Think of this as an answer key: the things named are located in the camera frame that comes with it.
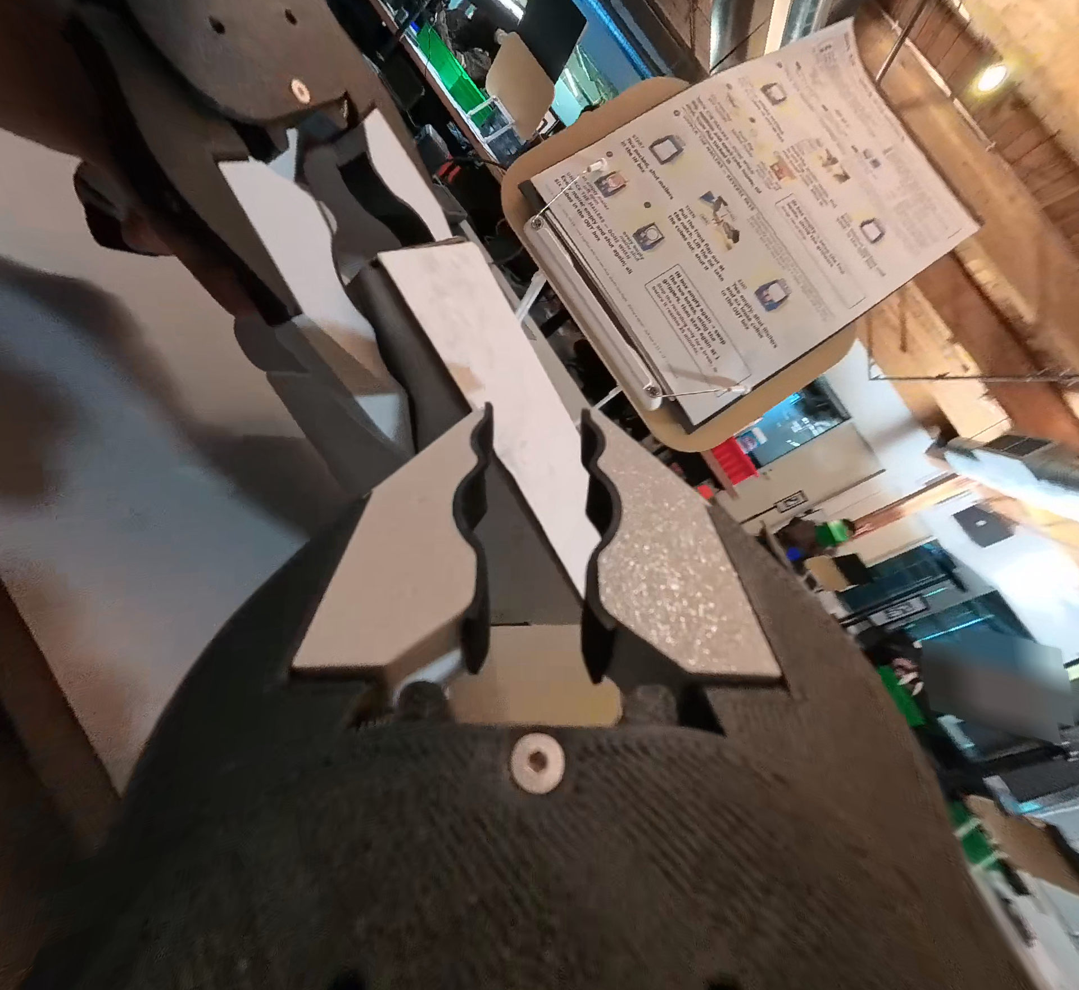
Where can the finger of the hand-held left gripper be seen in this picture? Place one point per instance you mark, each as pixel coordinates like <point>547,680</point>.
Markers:
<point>396,172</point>
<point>270,223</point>

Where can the cardboard backed document stand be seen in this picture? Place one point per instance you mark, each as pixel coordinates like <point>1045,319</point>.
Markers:
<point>518,88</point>

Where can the printed instruction sheet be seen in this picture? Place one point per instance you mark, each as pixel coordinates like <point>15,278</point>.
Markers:
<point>759,206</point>

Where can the green plastic bin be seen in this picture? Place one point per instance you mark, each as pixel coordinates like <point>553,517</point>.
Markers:
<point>455,67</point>

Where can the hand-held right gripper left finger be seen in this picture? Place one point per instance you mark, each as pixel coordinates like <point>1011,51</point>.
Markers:
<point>388,585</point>

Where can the person's left hand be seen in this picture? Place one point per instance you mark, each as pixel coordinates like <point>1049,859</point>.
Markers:
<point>34,37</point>

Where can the white document stand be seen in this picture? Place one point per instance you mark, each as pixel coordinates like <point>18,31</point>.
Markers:
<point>674,425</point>

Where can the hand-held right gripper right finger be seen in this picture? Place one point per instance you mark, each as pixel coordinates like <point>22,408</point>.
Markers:
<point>683,585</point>

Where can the red plastic bin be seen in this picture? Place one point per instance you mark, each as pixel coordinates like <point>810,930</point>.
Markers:
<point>732,459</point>

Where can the white cardboard mailer box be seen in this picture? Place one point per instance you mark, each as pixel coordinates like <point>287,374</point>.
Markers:
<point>480,332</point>

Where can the grey desk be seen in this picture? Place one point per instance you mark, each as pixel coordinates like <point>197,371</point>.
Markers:
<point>126,518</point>

